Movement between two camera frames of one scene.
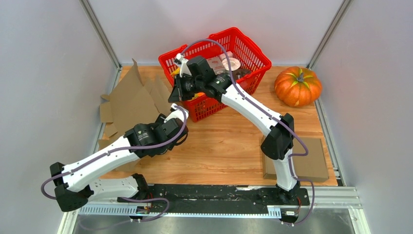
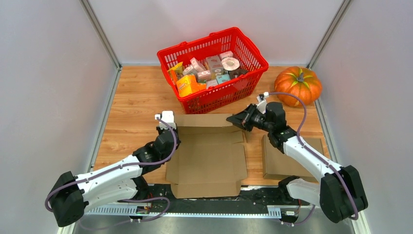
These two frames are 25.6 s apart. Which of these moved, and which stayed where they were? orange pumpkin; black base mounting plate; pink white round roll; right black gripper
Moved: right black gripper
Stayed: pink white round roll; orange pumpkin; black base mounting plate
